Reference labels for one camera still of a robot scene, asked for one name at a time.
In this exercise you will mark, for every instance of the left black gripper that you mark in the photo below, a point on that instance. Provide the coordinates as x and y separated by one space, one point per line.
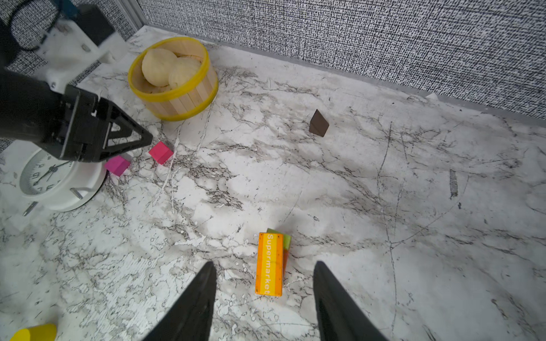
91 129

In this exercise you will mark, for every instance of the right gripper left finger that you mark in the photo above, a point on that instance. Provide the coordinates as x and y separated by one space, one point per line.
191 316

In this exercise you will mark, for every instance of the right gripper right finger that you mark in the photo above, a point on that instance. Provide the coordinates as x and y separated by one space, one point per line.
339 318

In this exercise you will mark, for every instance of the yellow orange supermarket block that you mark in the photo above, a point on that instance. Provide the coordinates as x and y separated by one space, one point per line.
270 260

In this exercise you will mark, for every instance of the lime green cube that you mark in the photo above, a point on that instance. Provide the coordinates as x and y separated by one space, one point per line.
286 238

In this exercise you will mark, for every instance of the orange rectangular block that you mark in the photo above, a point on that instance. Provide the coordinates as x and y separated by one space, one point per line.
285 259

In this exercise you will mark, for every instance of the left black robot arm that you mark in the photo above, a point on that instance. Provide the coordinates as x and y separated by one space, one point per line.
28 105

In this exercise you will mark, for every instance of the yellow cylinder block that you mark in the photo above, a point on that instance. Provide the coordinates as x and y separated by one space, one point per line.
46 332

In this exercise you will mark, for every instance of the brown triangular wood block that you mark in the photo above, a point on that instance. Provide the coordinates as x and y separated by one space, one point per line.
318 124

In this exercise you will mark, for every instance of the purple magenta cube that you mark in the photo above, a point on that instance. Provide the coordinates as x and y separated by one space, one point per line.
117 165

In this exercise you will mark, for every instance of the pink cube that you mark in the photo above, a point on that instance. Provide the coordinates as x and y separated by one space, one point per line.
161 153

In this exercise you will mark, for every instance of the yellow bamboo steamer basket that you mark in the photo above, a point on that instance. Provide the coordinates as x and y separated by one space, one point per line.
189 99

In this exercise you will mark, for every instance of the white alarm clock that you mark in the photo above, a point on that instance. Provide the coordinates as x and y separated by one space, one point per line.
60 185

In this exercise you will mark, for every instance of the left cream bun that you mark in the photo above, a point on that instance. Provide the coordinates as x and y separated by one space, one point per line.
157 65

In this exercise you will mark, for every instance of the cream bun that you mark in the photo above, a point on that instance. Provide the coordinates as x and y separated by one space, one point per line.
183 70
157 65

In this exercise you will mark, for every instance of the right cream bun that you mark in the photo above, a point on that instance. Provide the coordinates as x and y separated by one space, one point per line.
183 70

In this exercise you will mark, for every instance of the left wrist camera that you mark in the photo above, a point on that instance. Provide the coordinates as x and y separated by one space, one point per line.
76 43

